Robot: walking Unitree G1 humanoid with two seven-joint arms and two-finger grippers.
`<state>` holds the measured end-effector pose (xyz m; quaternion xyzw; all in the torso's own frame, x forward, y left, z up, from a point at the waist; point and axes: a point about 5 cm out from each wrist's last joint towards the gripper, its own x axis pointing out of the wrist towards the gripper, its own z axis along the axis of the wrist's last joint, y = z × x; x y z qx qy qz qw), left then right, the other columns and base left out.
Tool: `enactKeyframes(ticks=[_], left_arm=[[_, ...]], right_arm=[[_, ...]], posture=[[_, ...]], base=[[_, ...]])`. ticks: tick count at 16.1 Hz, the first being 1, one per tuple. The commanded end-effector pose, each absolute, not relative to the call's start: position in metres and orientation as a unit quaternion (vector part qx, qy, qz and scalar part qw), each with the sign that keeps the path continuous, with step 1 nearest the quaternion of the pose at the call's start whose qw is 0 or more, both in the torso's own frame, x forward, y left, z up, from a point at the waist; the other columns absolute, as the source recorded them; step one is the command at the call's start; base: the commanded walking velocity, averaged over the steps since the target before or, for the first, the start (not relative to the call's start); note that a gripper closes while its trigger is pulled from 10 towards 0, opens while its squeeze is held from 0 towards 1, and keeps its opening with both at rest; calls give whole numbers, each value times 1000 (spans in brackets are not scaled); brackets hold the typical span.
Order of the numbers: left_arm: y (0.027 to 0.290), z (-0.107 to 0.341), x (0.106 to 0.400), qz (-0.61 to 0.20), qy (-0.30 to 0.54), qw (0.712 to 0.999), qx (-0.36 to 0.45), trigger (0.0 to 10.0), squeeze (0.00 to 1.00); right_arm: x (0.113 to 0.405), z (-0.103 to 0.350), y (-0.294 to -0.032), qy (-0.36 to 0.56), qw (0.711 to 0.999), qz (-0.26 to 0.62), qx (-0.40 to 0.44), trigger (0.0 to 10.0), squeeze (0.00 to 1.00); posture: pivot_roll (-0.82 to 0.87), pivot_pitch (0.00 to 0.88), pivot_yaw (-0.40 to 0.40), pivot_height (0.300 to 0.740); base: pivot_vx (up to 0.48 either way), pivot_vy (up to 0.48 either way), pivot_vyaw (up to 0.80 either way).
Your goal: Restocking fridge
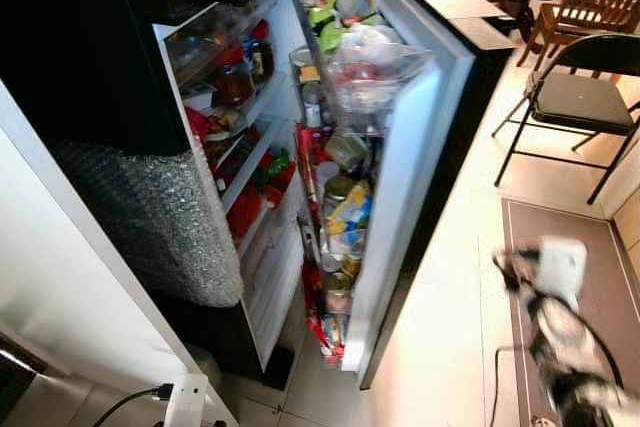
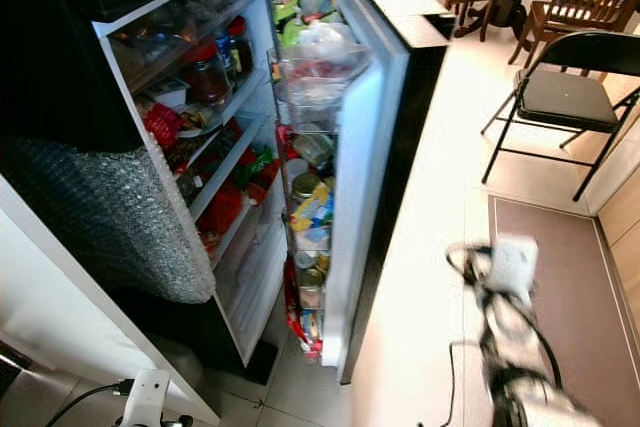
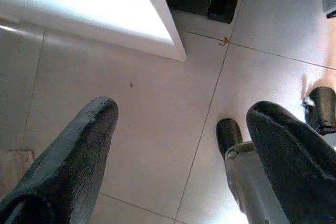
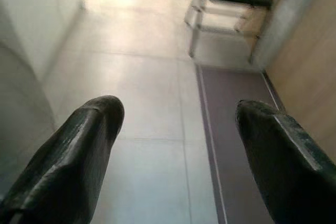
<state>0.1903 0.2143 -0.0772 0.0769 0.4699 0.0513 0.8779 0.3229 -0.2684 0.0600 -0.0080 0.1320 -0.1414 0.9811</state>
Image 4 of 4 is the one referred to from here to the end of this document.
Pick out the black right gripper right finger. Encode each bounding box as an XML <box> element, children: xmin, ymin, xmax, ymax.
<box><xmin>235</xmin><ymin>99</ymin><xmax>336</xmax><ymax>224</ymax></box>

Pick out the metal stool dark cushion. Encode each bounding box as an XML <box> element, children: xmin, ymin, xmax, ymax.
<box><xmin>183</xmin><ymin>0</ymin><xmax>274</xmax><ymax>65</ymax></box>

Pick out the light wooden cupboard panel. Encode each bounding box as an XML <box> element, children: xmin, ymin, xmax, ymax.
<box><xmin>251</xmin><ymin>0</ymin><xmax>336</xmax><ymax>174</ymax></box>

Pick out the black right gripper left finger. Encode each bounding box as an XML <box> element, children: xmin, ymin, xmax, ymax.
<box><xmin>0</xmin><ymin>94</ymin><xmax>125</xmax><ymax>224</ymax></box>

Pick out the dark purple floor mat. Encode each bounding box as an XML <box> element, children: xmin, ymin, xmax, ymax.
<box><xmin>195</xmin><ymin>63</ymin><xmax>287</xmax><ymax>224</ymax></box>

